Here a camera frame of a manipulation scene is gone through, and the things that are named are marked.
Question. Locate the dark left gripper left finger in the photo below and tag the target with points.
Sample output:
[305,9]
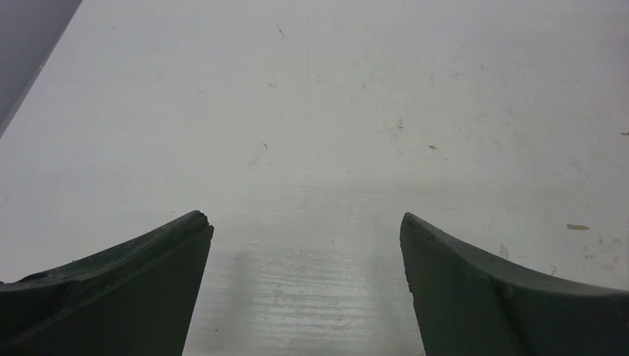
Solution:
[135,298]

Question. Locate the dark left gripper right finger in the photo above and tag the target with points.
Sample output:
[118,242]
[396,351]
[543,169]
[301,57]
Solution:
[468,301]

